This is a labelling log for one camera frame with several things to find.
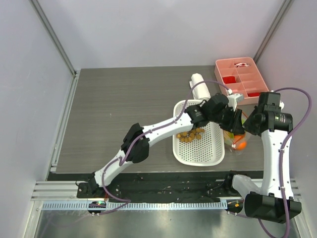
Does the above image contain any rolled white towel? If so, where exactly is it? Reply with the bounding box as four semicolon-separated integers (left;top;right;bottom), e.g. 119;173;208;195
189;73;211;100

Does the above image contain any white slotted cable duct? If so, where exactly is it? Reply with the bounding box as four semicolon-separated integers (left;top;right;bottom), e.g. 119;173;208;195
42;200;227;211

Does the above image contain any purple cable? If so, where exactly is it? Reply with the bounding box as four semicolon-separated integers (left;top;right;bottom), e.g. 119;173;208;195
91;80;232;216
232;87;313;238

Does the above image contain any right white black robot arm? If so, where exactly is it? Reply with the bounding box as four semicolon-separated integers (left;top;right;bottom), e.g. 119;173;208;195
223;92;302;224

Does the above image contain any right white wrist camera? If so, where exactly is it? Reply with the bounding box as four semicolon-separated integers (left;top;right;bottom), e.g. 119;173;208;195
279;101;285;109

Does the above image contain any brown fake grape bunch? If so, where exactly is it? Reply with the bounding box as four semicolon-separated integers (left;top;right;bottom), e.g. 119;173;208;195
176;127;205;143

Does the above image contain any white perforated plastic basket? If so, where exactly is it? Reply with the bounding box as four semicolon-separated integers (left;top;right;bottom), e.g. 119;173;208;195
172;99;225;166

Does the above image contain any red block in tray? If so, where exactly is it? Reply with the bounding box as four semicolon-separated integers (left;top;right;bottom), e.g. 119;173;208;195
247;92;260;97
222;75;236;84

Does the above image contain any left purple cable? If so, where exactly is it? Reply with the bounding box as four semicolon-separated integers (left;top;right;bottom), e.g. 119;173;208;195
91;80;232;216

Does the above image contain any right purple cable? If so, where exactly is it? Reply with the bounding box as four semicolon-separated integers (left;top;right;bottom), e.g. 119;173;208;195
232;87;313;238

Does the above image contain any orange fake fruit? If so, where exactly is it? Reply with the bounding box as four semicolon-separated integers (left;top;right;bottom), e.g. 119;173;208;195
233;135;247;151

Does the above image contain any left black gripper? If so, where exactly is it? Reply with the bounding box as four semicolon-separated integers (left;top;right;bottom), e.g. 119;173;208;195
209;105;245;134

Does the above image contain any red white item in tray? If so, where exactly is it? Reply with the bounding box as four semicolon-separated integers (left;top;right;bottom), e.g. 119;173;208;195
234;62;250;68

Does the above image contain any clear zip top bag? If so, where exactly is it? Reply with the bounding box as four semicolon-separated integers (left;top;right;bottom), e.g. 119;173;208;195
221;110;248;153

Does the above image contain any green fake vegetable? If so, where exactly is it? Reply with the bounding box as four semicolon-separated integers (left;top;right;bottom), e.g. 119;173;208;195
223;116;246;141

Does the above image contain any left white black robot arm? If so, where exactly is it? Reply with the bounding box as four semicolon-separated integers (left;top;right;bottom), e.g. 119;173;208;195
78;93;245;198

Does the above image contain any pink divided organizer tray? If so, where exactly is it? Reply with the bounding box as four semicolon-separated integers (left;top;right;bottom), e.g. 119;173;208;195
214;57;269;106

